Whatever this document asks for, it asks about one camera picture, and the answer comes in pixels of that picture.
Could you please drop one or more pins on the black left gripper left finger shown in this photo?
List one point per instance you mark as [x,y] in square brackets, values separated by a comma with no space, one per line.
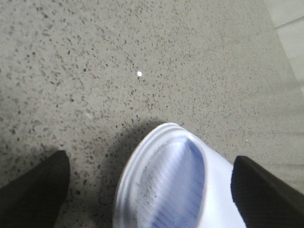
[34,199]

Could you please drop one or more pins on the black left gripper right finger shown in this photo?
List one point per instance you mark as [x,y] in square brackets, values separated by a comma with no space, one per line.
[262,199]

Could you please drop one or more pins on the light blue slipper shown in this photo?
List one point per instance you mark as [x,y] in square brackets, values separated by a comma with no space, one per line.
[174,180]

